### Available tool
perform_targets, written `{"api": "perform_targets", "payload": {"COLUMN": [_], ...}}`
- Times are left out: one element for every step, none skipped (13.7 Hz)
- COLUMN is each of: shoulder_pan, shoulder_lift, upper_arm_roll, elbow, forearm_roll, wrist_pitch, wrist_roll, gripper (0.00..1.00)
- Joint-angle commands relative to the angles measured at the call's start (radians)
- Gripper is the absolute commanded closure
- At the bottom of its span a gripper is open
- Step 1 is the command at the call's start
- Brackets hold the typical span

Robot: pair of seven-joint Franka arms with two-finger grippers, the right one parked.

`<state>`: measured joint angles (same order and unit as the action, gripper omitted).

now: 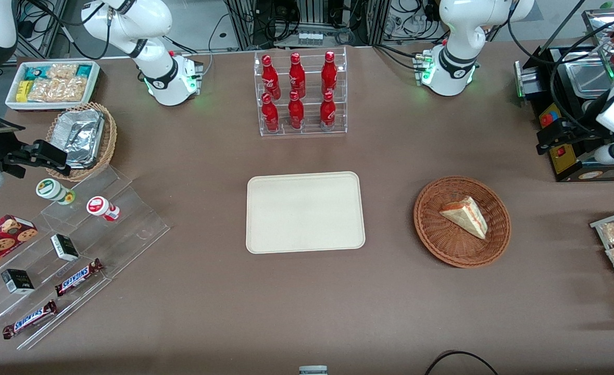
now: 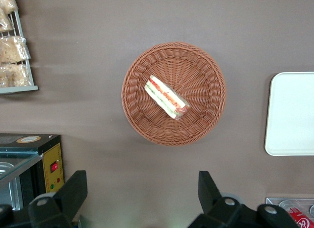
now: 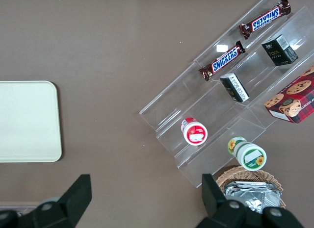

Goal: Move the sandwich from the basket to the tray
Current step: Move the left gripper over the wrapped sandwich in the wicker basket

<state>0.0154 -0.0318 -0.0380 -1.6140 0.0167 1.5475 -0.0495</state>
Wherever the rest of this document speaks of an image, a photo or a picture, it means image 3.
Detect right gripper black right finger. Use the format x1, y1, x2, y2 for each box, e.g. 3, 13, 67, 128
196, 174, 264, 228

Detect red lid white jar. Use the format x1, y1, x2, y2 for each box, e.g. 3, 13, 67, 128
181, 117, 209, 146

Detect cream plastic tray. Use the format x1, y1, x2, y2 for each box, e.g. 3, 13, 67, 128
0, 80, 62, 163

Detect small black carton box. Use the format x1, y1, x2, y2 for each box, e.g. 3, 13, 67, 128
261, 34, 299, 67
219, 73, 250, 103

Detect green lid sunflower jar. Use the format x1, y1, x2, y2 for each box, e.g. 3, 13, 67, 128
227, 136, 267, 171

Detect silver foil packets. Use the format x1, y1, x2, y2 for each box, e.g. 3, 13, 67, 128
222, 185, 283, 215

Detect Snickers chocolate bar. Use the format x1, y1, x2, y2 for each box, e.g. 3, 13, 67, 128
239, 0, 292, 40
198, 41, 246, 82

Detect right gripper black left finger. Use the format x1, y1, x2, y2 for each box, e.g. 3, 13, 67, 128
18, 174, 92, 228

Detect red plaid cookie box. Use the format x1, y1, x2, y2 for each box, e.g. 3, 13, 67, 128
264, 65, 314, 125

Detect light tan wicker basket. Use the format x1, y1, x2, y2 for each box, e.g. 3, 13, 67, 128
215, 165, 287, 209

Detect aluminium foil tray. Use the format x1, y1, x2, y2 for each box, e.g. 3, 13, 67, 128
230, 180, 270, 189

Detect clear acrylic stepped stand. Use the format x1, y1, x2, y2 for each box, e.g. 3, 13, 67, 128
139, 0, 314, 189

